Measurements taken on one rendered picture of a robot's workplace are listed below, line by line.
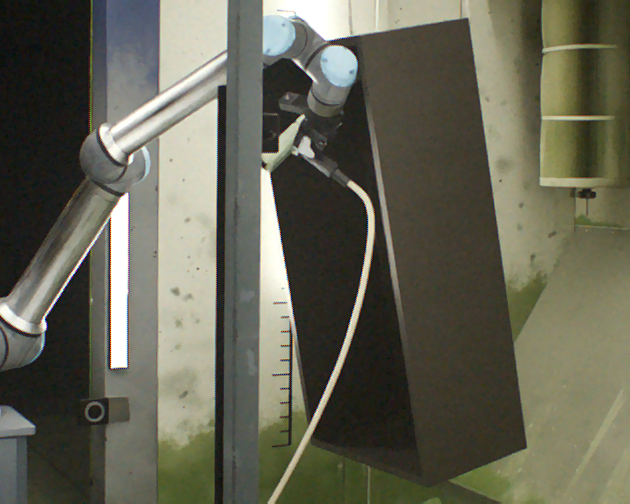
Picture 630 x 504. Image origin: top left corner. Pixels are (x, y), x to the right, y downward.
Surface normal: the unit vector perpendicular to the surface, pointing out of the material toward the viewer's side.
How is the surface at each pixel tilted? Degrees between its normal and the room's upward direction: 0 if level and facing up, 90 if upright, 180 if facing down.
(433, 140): 90
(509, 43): 90
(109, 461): 90
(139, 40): 90
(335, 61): 60
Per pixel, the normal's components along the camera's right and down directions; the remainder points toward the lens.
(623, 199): -0.90, 0.01
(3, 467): 0.44, 0.06
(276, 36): -0.30, 0.01
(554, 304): -0.75, -0.53
